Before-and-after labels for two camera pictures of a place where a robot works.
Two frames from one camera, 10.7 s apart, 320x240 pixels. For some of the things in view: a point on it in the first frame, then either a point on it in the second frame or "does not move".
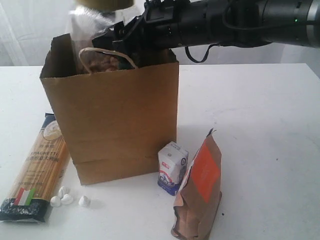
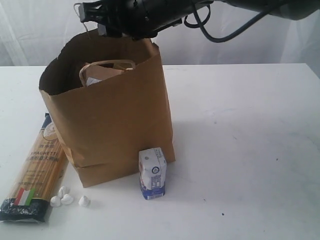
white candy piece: (64, 190) does not move
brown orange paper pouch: (198, 199) → (94, 72)
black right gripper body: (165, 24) → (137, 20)
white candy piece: (55, 201) does not move
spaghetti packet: (43, 173) does not move
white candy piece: (67, 199) does not move
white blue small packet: (173, 163) → (153, 171)
